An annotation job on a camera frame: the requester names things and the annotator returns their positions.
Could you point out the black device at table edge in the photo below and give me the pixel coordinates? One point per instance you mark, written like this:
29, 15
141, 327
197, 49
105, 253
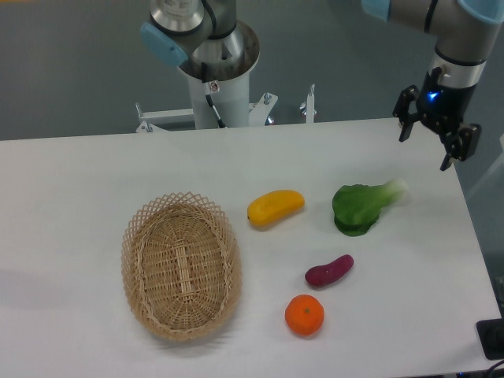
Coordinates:
490, 333

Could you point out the orange mandarin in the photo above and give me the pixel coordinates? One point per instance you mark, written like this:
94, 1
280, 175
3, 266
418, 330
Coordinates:
304, 315

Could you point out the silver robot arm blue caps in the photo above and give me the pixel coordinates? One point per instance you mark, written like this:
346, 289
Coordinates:
465, 30

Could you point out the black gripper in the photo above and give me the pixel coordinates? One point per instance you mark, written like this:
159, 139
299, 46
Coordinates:
441, 109

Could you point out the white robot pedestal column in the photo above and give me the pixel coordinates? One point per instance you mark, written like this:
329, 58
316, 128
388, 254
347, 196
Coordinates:
218, 76

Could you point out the purple sweet potato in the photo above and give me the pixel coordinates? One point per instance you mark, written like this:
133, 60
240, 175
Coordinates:
324, 275

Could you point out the woven wicker basket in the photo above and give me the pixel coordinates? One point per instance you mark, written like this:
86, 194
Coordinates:
181, 266

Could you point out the white metal base frame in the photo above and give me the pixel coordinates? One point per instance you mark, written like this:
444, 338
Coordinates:
215, 105

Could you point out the yellow mango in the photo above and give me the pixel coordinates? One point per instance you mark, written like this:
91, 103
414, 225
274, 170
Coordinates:
274, 206

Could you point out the green bok choy vegetable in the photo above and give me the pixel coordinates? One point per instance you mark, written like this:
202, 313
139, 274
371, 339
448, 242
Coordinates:
358, 207

